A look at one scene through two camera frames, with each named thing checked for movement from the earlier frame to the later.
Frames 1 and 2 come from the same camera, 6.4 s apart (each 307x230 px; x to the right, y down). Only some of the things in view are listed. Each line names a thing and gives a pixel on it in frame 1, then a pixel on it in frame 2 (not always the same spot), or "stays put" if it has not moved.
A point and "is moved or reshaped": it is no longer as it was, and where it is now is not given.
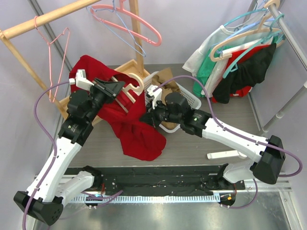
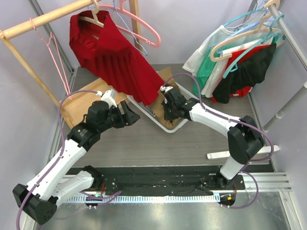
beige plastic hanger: (126, 87) -> (94, 11)
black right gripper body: (162, 114) -> (170, 111)
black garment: (250, 71) stays put
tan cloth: (159, 78) stays put
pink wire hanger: (49, 47) is moved or reshaped
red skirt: (143, 139) -> (104, 51)
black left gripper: (113, 87) -> (130, 118)
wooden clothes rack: (135, 66) stays put
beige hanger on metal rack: (272, 5) stays put
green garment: (207, 65) stays put
